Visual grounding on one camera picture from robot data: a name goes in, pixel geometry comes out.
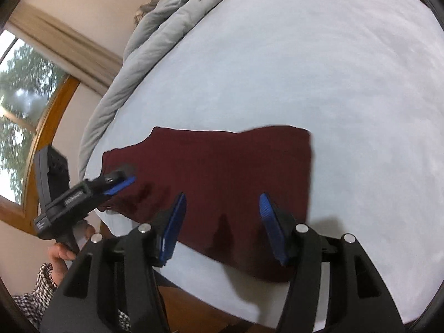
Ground window pane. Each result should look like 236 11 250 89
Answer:
0 29 68 205

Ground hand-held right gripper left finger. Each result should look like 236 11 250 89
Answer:
39 192 188 333

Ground maroon pants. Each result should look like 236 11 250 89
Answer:
96 125 314 283

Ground grey comforter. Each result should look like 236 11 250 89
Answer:
78 0 261 181

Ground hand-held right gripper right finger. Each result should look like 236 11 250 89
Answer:
259 192 406 333

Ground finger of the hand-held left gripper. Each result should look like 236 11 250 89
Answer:
91 164 137 197

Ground pile of crumpled clothes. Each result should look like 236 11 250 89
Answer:
133 0 158 26

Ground person's left hand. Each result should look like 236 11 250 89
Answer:
47 220 97 282

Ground beige curtain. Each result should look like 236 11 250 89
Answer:
7 2 123 96

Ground wooden window frame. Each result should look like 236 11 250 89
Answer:
0 76 81 234

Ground bed with light blue sheet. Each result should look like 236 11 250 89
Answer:
80 0 444 323

